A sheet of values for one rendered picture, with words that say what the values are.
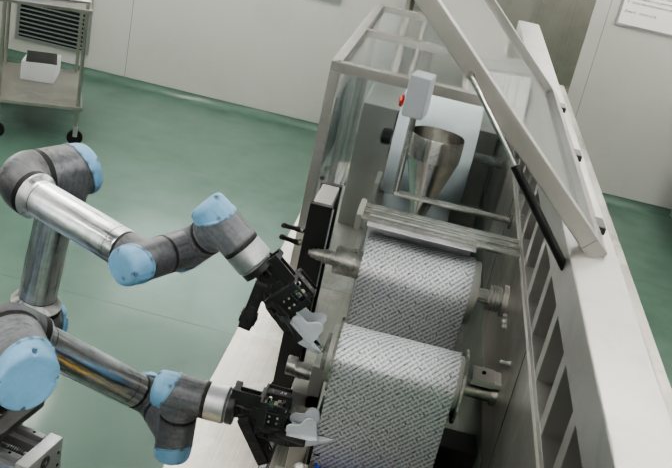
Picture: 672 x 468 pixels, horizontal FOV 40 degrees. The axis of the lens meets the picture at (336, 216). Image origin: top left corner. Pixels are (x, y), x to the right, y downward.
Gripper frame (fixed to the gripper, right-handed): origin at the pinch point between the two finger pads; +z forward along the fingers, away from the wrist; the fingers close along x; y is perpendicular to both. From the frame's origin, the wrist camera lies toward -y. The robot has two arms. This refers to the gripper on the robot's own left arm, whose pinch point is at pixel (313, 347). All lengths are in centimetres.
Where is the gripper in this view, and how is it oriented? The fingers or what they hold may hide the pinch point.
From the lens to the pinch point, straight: 182.9
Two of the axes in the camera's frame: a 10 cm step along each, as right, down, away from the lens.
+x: 1.5, -3.5, 9.3
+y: 7.7, -5.5, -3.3
